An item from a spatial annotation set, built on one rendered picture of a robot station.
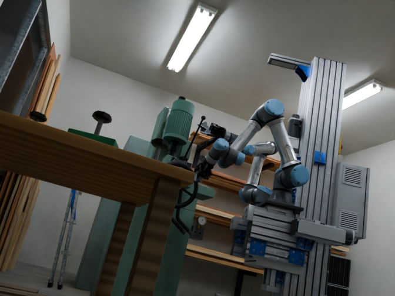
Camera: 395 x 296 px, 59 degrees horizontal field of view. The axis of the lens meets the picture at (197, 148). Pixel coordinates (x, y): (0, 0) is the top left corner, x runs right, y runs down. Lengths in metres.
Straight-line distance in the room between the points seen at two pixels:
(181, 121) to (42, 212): 2.63
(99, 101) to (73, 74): 0.50
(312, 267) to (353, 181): 0.62
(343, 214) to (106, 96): 3.62
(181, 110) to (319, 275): 1.43
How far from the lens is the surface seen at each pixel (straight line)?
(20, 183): 3.34
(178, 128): 2.56
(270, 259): 2.22
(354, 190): 2.51
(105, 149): 0.68
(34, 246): 4.71
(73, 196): 2.97
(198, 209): 4.38
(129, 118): 5.01
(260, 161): 2.88
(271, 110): 2.10
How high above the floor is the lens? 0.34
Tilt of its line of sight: 19 degrees up
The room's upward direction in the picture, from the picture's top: 13 degrees clockwise
